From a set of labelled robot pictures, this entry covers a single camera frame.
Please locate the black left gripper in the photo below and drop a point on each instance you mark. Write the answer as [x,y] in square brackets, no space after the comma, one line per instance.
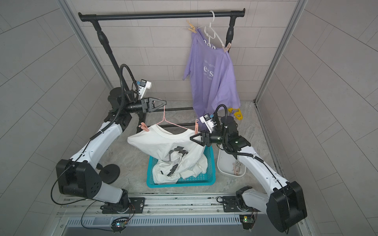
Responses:
[147,106]

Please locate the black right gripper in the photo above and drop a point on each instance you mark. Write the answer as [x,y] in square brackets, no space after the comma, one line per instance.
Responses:
[208,138]

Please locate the pink clothespin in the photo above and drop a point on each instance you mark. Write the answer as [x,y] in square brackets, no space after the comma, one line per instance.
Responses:
[227,47]
[196,126]
[143,127]

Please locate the pink wire hanger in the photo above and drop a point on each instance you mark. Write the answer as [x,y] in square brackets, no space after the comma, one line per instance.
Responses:
[165,123]

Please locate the white garment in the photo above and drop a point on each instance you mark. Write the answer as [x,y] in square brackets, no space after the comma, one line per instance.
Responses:
[177,156]

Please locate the purple t-shirt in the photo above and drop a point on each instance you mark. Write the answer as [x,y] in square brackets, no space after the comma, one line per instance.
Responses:
[212,77]

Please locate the beige clothespin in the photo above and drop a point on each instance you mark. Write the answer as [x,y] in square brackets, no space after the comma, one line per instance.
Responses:
[191,27]

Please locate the white plastic hanger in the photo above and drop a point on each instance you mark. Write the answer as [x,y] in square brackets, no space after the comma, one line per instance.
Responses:
[210,33]

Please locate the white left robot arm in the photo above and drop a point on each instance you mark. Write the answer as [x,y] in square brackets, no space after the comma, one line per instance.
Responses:
[77,176]

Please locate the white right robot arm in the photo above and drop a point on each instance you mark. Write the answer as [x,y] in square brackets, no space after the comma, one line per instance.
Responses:
[283,201]

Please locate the white plastic clothespin tray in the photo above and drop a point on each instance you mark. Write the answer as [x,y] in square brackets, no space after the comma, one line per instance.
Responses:
[228,165]

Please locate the teal plastic laundry basket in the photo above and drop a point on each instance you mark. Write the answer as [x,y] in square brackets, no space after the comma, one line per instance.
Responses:
[206,179]

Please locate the yellow plastic triangle toy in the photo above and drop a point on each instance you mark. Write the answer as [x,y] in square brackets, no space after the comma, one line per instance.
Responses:
[236,113]

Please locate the black round base stand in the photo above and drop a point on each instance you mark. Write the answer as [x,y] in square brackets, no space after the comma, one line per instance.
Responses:
[108,173]

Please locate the right circuit board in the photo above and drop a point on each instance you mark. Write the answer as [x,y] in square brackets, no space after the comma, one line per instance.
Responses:
[247,221]

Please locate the circuit board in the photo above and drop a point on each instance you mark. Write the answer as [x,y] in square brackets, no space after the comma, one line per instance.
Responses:
[247,221]
[119,224]

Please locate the black metal clothes rack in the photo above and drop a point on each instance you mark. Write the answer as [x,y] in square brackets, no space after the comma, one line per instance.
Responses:
[155,47]

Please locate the left circuit board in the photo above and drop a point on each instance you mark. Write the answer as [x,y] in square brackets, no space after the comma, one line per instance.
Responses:
[119,224]

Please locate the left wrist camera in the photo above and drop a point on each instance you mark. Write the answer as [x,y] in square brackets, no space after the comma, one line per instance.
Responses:
[143,86]

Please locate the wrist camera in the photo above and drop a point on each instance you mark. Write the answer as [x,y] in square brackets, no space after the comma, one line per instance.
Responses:
[143,86]
[207,119]

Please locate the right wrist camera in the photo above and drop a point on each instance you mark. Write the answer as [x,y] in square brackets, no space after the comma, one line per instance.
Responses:
[207,119]

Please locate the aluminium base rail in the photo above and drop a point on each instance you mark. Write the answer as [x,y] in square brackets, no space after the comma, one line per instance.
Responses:
[159,210]

